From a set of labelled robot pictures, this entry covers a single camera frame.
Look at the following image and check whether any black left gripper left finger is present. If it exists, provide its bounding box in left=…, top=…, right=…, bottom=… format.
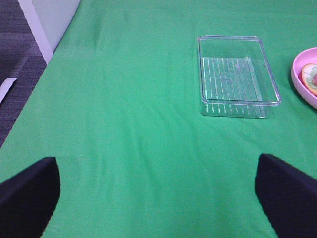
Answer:
left=0, top=157, right=60, bottom=238

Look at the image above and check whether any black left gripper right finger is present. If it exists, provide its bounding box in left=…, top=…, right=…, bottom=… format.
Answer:
left=255, top=154, right=317, bottom=238

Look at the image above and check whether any toast bread slice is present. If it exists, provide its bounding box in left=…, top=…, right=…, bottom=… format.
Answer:
left=301, top=63, right=317, bottom=96

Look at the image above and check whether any bacon strip tray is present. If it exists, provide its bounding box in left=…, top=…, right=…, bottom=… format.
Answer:
left=312, top=74, right=317, bottom=86

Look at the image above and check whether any green lettuce leaf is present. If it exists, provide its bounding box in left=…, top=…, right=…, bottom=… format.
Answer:
left=303, top=64, right=317, bottom=90

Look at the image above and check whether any clear plastic tray left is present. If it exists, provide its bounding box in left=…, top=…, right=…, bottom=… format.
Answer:
left=198, top=35, right=282, bottom=118

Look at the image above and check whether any green tablecloth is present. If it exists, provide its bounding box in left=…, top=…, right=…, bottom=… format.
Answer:
left=0, top=0, right=317, bottom=238

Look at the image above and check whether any pink plate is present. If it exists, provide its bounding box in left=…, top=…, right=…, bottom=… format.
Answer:
left=291, top=47, right=317, bottom=109

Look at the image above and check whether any white table leg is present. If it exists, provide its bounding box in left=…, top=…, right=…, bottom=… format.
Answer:
left=18, top=0, right=53, bottom=65

